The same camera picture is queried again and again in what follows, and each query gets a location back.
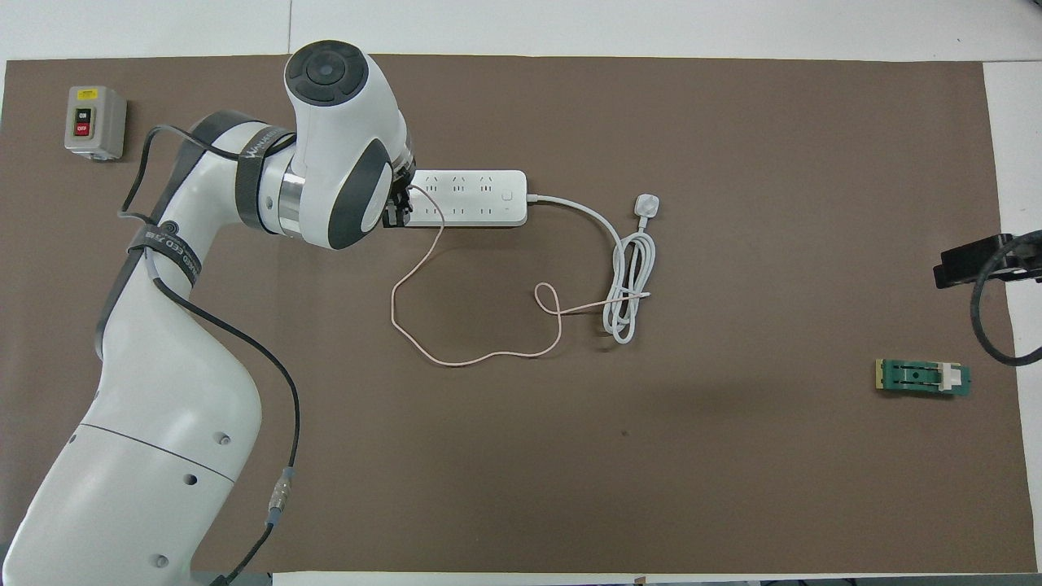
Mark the white power strip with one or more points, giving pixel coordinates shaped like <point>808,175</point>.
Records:
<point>472,198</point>

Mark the brown table mat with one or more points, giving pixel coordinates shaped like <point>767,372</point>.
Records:
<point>651,456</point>

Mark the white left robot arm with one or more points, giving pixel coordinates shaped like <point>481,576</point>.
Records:
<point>163,407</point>

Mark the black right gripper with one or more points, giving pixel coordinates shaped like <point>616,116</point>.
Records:
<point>1029,256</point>

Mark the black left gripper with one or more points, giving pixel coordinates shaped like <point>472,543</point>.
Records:
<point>403,187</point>

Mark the green knife switch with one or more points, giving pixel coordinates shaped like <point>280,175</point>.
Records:
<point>920,378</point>

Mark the grey on-off switch box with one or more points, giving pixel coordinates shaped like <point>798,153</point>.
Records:
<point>94,122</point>

